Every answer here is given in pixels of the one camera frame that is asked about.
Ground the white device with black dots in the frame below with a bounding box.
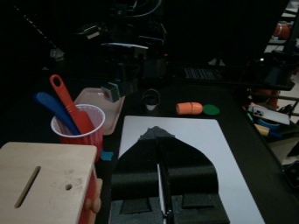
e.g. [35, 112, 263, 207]
[247, 104, 292, 126]

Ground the orange toy cylinder piece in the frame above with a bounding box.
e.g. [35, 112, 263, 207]
[175, 101, 204, 116]

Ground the red round background object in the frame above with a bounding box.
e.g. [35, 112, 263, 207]
[271, 21, 292, 41]

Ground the blue plastic utensil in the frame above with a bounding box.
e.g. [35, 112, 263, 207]
[32, 91, 82, 136]

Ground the small teal block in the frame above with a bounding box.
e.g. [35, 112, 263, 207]
[99, 150, 116, 162]

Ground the red plastic cup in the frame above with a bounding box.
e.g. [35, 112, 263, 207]
[51, 103, 107, 162]

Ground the toy sushi roll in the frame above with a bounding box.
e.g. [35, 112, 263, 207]
[100, 81, 123, 103]

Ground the blue tape roll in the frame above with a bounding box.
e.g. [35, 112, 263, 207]
[256, 118, 283, 131]

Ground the black vented box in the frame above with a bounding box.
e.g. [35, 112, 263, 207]
[170, 64, 235, 83]

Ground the yellow tape roll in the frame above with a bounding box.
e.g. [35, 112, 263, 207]
[254, 123, 271, 137]

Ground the beige plastic plate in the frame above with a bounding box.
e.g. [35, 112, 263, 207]
[72, 87, 127, 137]

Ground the wooden box with slot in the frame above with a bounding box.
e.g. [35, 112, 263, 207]
[0, 141, 104, 224]

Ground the small black ring object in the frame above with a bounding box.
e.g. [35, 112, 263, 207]
[140, 88, 163, 112]

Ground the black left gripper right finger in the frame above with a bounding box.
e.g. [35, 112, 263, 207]
[155, 125, 231, 224]

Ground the red plastic toy knife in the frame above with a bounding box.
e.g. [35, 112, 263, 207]
[48, 73, 96, 134]

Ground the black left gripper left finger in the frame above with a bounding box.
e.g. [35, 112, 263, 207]
[110, 125, 163, 224]

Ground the green toy disc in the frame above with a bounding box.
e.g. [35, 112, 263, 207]
[202, 103, 222, 116]

